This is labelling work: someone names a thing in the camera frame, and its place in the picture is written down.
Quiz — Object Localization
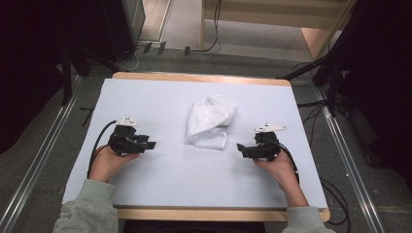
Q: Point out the metal floor rail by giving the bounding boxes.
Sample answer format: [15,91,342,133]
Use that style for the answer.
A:
[0,75,83,233]
[314,87,387,233]

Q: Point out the black hanging cable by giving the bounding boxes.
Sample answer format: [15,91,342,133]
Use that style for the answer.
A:
[189,0,223,53]

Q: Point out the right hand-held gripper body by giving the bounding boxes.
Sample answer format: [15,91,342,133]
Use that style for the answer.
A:
[249,122,288,162]

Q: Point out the white table mat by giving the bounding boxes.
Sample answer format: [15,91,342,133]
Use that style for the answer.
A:
[61,78,328,210]

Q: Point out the black floor cable bundle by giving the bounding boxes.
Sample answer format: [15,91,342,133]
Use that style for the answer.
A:
[296,98,328,148]

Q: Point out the black looped floor cable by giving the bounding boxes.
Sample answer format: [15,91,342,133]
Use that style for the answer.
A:
[320,176,352,226]

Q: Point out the black metal stand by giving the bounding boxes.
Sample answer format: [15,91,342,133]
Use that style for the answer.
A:
[276,0,367,117]
[61,45,75,107]

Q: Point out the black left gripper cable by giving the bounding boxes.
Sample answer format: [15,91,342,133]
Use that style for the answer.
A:
[86,119,118,180]

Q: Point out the white floor cable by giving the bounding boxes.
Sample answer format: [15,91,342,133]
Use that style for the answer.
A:
[119,44,146,72]

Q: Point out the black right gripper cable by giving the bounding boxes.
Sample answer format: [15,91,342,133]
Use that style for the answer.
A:
[262,137,301,184]

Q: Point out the dark curtain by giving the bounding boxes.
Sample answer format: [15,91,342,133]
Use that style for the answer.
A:
[0,0,139,154]
[334,0,412,193]

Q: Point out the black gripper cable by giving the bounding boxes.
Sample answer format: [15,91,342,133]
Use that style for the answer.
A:
[86,119,118,180]
[262,137,301,184]

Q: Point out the white mesh laundry bag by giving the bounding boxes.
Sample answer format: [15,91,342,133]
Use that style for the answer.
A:
[186,93,238,151]

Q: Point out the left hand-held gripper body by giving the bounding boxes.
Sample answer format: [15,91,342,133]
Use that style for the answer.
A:
[108,116,151,156]

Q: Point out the black floor tape mark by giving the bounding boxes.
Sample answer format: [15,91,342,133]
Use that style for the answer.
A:
[79,107,95,128]

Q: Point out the light wooden furniture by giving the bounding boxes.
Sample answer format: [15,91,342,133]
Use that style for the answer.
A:
[199,0,358,61]

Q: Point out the wooden table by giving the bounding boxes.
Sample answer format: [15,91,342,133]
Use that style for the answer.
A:
[111,71,331,223]

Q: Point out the person's right hand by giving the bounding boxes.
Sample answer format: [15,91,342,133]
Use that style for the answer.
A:
[253,149,301,192]

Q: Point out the person's left hand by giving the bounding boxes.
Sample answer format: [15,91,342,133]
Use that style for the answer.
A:
[87,145,142,184]

